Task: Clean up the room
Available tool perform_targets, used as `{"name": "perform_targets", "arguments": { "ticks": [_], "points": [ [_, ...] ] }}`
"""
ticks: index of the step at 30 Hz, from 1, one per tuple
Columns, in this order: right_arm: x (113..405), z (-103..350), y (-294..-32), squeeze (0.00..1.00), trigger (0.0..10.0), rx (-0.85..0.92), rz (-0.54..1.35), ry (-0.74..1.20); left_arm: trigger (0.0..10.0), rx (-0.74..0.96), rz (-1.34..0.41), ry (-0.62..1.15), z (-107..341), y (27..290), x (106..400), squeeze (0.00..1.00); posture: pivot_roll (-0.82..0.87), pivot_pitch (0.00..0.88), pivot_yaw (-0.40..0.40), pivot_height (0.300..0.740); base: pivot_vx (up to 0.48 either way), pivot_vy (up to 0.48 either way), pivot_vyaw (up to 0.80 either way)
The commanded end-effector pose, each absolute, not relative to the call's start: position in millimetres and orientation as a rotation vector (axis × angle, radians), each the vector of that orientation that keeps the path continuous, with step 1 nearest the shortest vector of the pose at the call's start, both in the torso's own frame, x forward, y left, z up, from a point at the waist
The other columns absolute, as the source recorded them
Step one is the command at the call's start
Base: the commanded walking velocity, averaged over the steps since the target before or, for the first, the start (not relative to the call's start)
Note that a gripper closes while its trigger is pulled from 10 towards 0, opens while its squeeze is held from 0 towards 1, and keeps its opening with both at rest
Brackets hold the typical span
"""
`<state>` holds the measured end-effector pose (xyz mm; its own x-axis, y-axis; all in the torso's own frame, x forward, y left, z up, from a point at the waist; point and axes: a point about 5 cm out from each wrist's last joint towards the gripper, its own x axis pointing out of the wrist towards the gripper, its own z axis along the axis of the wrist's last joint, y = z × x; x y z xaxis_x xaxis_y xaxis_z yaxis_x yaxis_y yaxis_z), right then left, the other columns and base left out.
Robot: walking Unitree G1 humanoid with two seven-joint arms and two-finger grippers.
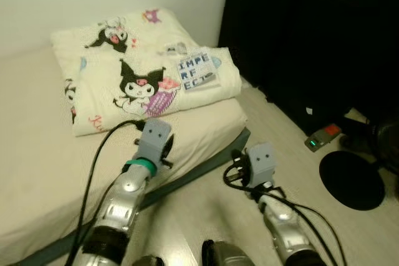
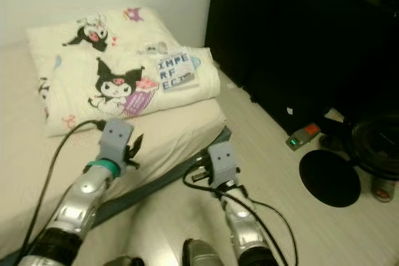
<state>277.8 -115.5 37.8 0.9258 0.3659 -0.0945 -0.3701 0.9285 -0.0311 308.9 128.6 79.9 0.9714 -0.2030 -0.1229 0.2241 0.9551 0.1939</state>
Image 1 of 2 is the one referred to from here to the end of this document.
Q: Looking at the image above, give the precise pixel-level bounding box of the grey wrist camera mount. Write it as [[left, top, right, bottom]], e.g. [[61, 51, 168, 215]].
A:
[[246, 143, 277, 189], [133, 118, 173, 164]]

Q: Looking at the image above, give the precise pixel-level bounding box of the grey right robot leg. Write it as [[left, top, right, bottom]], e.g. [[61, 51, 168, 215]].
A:
[[202, 239, 257, 266]]

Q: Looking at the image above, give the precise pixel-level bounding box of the black round fan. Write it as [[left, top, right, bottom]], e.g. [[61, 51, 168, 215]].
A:
[[367, 115, 399, 174]]

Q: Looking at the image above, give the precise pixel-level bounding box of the black wardrobe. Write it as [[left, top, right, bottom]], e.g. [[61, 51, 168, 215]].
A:
[[218, 0, 399, 139]]

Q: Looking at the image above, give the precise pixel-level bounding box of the grey left robot leg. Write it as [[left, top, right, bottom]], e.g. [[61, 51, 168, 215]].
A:
[[131, 255, 166, 266]]

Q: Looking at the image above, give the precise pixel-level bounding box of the mattress with cream sheet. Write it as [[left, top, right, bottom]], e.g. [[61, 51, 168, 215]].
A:
[[0, 45, 249, 264]]

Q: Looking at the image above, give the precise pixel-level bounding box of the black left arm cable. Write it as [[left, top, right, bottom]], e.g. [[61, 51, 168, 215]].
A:
[[65, 119, 146, 266]]

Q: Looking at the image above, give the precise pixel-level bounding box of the folded cream cartoon print blanket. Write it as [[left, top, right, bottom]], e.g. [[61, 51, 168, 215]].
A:
[[51, 9, 243, 138]]

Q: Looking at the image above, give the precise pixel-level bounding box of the white book with blue letters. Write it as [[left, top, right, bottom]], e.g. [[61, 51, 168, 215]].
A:
[[176, 49, 223, 94]]

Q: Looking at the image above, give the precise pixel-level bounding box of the black device with green light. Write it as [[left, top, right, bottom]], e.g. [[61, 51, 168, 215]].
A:
[[304, 123, 343, 153]]

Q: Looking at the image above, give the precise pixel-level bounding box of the grey robot leg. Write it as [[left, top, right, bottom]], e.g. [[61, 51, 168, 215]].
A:
[[202, 239, 257, 266], [131, 255, 166, 266]]

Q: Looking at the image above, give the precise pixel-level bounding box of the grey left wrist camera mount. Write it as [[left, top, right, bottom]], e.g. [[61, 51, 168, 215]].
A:
[[133, 118, 173, 164]]

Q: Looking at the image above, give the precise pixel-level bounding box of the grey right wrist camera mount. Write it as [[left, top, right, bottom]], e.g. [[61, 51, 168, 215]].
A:
[[246, 143, 277, 189]]

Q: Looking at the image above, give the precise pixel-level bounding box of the black round base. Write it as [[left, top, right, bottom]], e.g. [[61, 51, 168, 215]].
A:
[[319, 150, 386, 211]]

